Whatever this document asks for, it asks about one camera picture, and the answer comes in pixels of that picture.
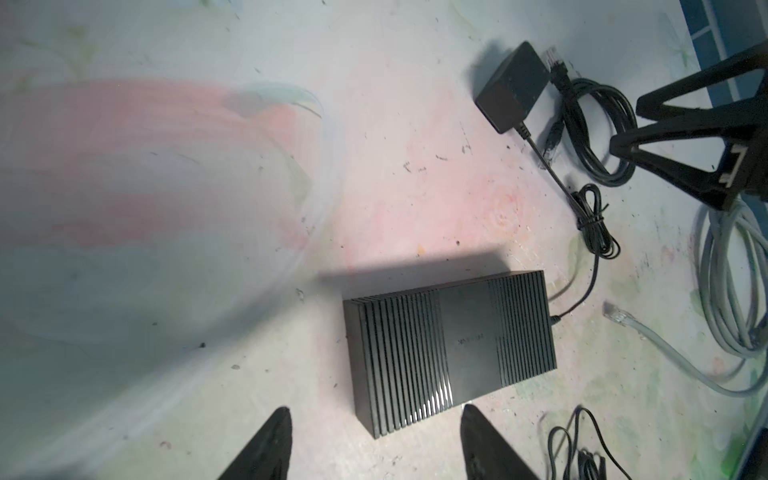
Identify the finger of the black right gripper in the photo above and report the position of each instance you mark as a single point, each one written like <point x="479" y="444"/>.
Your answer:
<point x="741" y="125"/>

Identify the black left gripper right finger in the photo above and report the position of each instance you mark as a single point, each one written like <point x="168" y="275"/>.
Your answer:
<point x="487" y="455"/>

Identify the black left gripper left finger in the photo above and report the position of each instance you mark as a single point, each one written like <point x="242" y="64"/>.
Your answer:
<point x="267" y="454"/>

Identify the black ribbed network switch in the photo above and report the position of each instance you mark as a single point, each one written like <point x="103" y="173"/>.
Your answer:
<point x="417" y="353"/>

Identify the black power adapter near switch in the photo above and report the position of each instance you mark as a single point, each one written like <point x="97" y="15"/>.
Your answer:
<point x="513" y="89"/>

